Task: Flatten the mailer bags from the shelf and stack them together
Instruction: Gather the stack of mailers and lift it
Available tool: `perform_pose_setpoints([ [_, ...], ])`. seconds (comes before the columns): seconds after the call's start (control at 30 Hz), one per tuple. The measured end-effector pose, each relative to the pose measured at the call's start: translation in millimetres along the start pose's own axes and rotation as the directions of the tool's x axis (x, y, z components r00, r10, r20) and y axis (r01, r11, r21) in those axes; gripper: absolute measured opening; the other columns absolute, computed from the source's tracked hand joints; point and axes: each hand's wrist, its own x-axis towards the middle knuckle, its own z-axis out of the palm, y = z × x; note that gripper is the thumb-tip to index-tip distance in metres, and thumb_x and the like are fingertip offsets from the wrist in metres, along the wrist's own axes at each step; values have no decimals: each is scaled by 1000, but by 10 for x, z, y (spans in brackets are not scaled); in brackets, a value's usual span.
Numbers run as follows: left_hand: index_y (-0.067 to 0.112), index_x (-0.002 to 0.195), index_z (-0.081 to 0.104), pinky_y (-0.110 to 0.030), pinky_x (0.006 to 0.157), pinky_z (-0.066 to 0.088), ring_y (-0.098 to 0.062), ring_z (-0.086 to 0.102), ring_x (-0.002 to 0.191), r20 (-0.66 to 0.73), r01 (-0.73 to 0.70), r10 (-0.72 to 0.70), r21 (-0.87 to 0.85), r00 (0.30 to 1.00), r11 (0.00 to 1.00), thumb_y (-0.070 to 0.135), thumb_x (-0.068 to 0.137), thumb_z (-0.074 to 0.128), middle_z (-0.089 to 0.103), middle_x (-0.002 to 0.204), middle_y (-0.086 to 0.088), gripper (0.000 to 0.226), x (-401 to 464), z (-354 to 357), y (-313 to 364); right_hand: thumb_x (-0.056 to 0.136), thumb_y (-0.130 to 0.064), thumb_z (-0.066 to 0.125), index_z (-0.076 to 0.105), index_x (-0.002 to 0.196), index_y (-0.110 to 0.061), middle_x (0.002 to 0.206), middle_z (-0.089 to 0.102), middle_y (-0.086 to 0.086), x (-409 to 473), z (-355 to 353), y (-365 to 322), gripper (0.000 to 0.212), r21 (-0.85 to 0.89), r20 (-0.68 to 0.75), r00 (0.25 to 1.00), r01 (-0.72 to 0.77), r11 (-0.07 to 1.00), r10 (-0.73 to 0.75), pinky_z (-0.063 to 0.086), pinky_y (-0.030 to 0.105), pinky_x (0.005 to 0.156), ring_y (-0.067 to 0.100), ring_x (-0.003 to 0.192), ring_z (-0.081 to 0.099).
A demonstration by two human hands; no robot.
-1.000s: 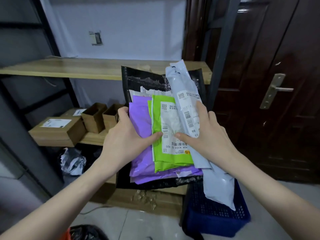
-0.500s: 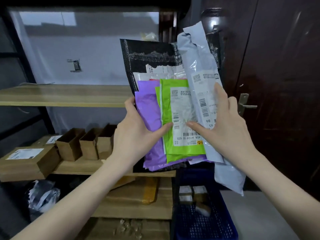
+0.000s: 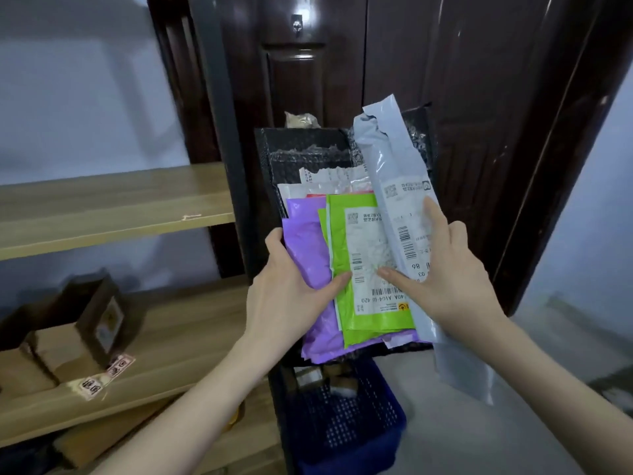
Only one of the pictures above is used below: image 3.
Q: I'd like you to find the person's right hand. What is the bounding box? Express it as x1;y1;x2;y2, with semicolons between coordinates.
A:
378;196;506;338

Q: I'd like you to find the small cardboard box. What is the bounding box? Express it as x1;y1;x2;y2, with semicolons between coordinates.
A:
293;366;323;390
324;368;360;397

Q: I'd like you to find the white mailer bag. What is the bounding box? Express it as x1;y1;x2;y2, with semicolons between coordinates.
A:
298;166;368;186

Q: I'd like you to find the black bubble mailer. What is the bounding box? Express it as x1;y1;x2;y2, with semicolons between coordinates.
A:
402;105;437;166
254;126;435;364

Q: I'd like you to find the brown taped parcel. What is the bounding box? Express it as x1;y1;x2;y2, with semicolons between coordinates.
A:
284;111;322;129

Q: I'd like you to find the grey plastic mailer bag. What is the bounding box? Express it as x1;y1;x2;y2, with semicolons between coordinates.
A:
353;94;495;406

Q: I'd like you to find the person's right forearm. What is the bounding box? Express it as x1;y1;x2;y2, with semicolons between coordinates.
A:
442;314;633;475

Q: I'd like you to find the black metal shelf post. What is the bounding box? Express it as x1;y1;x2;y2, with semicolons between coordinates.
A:
187;0;259;280

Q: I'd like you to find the dark brown wooden door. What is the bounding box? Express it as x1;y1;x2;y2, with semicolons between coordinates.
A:
146;0;633;318

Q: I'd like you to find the large flat cardboard box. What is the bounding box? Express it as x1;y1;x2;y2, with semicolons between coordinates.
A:
51;396;175;466

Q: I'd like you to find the green plastic mailer bag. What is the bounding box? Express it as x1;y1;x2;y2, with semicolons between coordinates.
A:
317;193;417;349

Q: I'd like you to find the person's left forearm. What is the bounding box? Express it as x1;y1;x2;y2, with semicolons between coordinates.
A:
91;336;278;475

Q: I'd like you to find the flat tan cardboard box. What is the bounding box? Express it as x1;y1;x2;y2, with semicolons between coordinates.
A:
0;323;108;397

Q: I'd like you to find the blue plastic basket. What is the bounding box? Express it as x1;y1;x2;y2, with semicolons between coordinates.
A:
268;357;407;475

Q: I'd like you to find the purple plastic mailer bag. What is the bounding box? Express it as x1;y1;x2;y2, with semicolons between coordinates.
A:
282;198;421;365

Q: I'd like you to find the pink printed sticker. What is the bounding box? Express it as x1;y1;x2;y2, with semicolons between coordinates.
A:
78;375;108;402
103;353;136;379

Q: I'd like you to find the person's left hand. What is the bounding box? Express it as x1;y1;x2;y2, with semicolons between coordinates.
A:
244;227;353;353

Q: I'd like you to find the dark brown cardboard box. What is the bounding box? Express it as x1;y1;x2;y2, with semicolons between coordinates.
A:
0;273;145;370

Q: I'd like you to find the translucent plastic mailer bag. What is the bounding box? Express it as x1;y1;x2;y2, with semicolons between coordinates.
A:
276;179;377;200

